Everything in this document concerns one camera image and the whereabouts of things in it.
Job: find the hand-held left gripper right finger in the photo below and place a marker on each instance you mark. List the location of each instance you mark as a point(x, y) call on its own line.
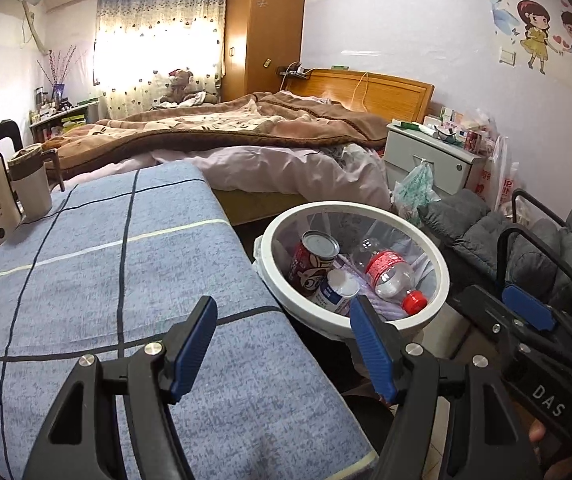
point(371, 350)

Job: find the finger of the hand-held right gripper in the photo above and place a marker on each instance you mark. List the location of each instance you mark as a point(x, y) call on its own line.
point(528, 307)
point(488, 317)

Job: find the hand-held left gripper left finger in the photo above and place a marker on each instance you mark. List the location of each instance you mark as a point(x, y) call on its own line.
point(192, 347)

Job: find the white plastic pill bottle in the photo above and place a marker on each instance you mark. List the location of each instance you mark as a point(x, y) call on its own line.
point(336, 292)

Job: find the red label plastic bottle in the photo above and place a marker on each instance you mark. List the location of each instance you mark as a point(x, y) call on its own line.
point(390, 275)

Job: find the red labelled bottle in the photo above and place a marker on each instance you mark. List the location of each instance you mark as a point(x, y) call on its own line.
point(311, 260)

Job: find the white round trash bin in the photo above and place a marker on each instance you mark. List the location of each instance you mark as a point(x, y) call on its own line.
point(271, 270)

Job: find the person's right hand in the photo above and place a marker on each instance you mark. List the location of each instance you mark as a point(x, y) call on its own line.
point(538, 432)

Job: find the grey cushioned chair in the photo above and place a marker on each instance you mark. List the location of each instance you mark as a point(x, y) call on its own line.
point(475, 235)

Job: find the white red printed plastic bags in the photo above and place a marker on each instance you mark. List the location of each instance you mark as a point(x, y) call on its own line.
point(500, 175)

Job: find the green printed plastic bag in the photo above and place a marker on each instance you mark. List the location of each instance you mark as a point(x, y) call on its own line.
point(413, 190)

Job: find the white nightstand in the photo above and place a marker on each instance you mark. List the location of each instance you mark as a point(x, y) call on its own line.
point(425, 157)

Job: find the pile of small boxes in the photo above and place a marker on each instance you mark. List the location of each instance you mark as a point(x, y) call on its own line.
point(460, 130)

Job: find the pink duvet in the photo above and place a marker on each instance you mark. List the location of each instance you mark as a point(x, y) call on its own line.
point(291, 167)

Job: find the brown floral blanket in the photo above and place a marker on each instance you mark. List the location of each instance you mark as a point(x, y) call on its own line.
point(216, 125)

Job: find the beige mug brown lid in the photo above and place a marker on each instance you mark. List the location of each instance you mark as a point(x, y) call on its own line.
point(31, 185)

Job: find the wooden bed headboard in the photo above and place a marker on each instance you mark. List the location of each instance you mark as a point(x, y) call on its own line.
point(395, 97)

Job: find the cluttered desk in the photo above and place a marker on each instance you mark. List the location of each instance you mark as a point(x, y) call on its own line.
point(66, 120)

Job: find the brown teddy bear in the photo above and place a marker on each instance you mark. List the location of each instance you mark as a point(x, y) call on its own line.
point(181, 85)

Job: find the power strip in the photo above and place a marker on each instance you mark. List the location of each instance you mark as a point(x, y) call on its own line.
point(293, 72)

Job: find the vase with purple branches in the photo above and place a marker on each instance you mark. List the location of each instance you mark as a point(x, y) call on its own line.
point(58, 72)

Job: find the wooden wardrobe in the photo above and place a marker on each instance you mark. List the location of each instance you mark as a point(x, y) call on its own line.
point(266, 25)

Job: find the white air conditioner pipe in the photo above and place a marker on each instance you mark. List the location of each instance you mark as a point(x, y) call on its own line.
point(36, 30)

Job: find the black metal chair frame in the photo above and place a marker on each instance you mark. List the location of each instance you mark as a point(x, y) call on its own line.
point(503, 250)

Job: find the white wall switch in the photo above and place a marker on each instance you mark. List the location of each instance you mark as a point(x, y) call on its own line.
point(508, 55)

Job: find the cartoon children wall decal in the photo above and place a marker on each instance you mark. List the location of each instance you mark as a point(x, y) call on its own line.
point(535, 35)

